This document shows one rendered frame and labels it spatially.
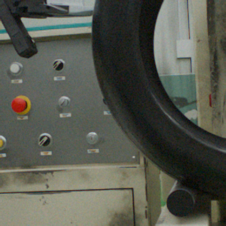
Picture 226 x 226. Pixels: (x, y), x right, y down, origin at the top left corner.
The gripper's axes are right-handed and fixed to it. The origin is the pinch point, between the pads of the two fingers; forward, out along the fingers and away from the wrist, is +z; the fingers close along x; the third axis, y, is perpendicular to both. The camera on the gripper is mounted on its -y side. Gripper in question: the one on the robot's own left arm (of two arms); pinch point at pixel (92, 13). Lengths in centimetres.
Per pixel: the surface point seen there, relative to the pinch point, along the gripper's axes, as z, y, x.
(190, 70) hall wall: -17, 14, 900
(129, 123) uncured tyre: 8.7, -18.6, -9.5
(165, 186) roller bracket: 13.0, -33.1, 23.2
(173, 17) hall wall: -45, 88, 898
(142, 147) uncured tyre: 11.0, -22.5, -8.5
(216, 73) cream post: 22.5, -9.1, 25.8
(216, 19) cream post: 21.7, 2.3, 26.0
